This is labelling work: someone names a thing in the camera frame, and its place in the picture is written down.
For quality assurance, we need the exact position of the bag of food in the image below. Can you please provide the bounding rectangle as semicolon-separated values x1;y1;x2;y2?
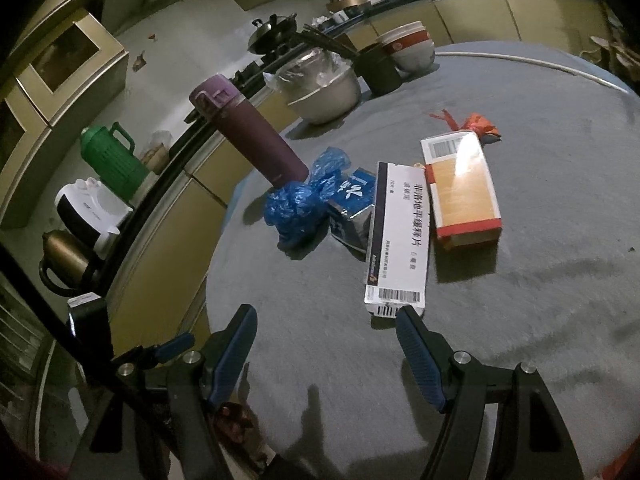
140;131;173;171

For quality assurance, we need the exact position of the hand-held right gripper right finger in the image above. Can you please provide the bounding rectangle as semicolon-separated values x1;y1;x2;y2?
395;305;586;480

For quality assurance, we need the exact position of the round table with grey cloth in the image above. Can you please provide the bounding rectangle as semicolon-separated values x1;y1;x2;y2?
205;40;640;480

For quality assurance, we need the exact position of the dark green cup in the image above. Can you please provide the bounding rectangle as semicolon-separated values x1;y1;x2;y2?
355;42;403;96

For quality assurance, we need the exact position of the orange and white box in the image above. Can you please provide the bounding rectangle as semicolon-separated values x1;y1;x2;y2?
420;130;503;252

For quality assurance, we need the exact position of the bundle of dark chopsticks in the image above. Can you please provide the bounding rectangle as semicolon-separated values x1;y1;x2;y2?
300;27;361;58

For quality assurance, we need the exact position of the blue plastic bag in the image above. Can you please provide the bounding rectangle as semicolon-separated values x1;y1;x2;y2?
264;146;353;247

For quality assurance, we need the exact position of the long white medicine box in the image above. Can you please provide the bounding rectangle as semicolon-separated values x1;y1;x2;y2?
363;161;431;319

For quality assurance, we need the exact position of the purple thermos bottle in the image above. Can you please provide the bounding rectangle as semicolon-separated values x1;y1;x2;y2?
189;74;311;192

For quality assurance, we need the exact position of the green thermos jug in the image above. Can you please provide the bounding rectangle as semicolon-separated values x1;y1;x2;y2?
80;121;150;206

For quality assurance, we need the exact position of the thin white rod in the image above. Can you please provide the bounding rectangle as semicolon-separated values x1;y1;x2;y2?
434;51;630;95

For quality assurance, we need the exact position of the blue carton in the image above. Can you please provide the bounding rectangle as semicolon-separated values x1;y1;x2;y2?
326;170;378;252

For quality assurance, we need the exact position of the wok with lid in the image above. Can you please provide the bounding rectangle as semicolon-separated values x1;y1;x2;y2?
247;14;303;53

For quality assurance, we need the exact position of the white bowl red band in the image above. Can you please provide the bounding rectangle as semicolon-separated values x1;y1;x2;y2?
382;30;435;73
376;21;426;43

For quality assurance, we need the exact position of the orange snack wrapper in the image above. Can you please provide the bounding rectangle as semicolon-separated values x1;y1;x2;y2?
460;114;502;144

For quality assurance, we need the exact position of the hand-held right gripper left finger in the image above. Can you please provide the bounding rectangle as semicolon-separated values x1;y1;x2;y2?
75;304;258;480

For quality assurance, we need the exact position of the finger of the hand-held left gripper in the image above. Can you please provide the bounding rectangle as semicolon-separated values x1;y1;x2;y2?
112;332;196;368

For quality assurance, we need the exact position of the glass door wall cabinet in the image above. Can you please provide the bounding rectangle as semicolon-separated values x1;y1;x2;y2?
15;10;128;128
0;85;56;231

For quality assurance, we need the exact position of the brass pot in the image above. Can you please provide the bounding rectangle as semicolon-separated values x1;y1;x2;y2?
327;0;371;16

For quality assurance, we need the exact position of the bronze kettle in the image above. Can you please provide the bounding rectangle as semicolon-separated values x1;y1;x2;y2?
39;230;103;301

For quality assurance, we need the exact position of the red wrapper strip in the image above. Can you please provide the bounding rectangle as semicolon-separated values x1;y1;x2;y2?
429;109;463;132

